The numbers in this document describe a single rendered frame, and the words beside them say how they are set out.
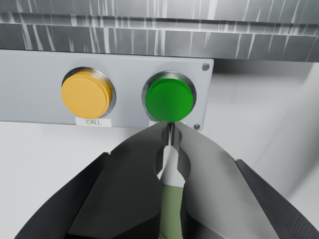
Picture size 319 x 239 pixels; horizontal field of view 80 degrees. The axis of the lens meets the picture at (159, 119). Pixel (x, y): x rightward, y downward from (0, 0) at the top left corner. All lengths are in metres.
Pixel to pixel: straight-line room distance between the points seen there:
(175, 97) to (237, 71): 0.14
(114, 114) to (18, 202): 0.38
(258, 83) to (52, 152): 0.34
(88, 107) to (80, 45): 0.05
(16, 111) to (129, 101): 0.11
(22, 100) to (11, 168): 0.26
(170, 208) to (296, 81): 0.26
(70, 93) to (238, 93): 0.21
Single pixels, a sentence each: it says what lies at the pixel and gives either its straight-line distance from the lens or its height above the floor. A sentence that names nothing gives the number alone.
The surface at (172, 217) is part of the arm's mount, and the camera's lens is 0.34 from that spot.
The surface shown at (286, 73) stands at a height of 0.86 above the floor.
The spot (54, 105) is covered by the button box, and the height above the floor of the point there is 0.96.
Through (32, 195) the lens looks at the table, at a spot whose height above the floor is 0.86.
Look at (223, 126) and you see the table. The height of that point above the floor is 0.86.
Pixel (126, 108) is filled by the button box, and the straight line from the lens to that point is 0.18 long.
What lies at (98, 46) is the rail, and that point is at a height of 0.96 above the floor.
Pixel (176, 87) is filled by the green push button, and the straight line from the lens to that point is 0.15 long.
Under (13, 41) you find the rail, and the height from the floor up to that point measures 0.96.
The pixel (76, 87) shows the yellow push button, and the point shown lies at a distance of 0.17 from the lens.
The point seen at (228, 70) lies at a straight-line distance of 0.28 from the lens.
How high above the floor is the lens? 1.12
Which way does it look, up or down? 62 degrees down
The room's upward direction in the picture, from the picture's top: 175 degrees counter-clockwise
